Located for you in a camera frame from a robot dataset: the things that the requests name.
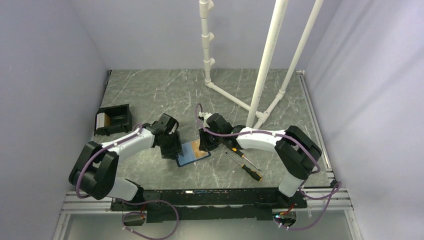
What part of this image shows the aluminium extrusion rail frame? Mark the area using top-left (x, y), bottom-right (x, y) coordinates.
top-left (52, 70), bottom-right (365, 240)

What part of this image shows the upper yellow black screwdriver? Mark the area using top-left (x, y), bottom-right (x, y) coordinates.
top-left (231, 147), bottom-right (261, 171)

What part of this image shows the dark blue card holder wallet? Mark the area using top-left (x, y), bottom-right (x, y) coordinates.
top-left (176, 138), bottom-right (211, 168)

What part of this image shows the lower yellow black screwdriver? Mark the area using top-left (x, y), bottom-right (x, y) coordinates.
top-left (225, 152), bottom-right (263, 182)

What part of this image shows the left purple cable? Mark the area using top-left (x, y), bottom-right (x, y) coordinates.
top-left (75, 123), bottom-right (180, 240)

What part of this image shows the yellow black screwdriver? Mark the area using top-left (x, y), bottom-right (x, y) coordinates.
top-left (231, 147), bottom-right (261, 171)
top-left (225, 152), bottom-right (263, 182)

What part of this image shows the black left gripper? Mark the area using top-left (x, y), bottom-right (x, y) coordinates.
top-left (158, 130), bottom-right (183, 160)

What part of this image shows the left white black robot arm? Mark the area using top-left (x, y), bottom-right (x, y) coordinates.
top-left (68, 113), bottom-right (182, 210)

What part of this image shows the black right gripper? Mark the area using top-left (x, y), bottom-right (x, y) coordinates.
top-left (198, 125), bottom-right (224, 152)

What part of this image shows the white PVC pipe frame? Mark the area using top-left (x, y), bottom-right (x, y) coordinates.
top-left (199, 0), bottom-right (324, 129)

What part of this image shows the black card storage box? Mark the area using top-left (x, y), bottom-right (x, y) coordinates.
top-left (93, 104), bottom-right (133, 136)

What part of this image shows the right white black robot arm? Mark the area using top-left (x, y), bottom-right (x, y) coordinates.
top-left (196, 112), bottom-right (322, 208)

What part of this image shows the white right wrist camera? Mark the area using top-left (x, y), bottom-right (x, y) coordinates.
top-left (198, 112), bottom-right (213, 121)

